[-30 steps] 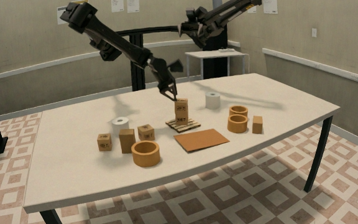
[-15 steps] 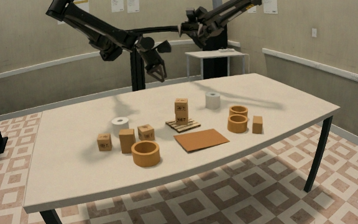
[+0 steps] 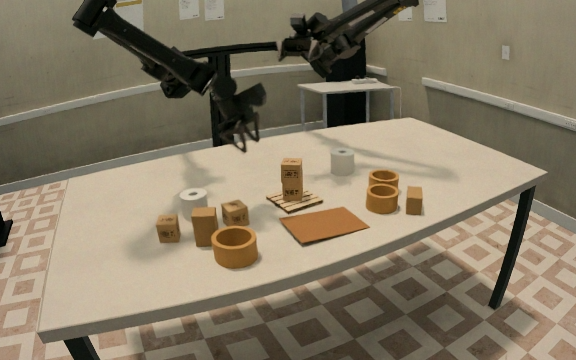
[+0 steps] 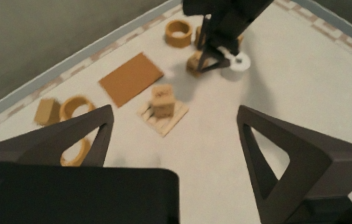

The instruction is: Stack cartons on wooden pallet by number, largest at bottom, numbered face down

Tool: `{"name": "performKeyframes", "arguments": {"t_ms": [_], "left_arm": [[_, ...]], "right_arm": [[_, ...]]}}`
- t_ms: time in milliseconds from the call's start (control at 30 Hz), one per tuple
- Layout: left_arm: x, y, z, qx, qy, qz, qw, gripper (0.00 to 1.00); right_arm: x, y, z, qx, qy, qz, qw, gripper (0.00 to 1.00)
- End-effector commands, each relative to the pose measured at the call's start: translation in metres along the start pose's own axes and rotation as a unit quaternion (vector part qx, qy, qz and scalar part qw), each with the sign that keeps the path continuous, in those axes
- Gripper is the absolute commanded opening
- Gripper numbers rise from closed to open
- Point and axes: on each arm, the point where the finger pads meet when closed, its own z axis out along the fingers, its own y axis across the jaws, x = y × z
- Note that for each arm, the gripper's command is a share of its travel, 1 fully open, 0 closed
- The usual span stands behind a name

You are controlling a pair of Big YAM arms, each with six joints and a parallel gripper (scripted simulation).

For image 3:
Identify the white tape roll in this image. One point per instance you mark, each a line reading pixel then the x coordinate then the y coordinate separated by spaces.
pixel 342 164
pixel 189 201

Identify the small wooden pallet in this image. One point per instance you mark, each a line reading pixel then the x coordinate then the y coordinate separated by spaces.
pixel 290 207

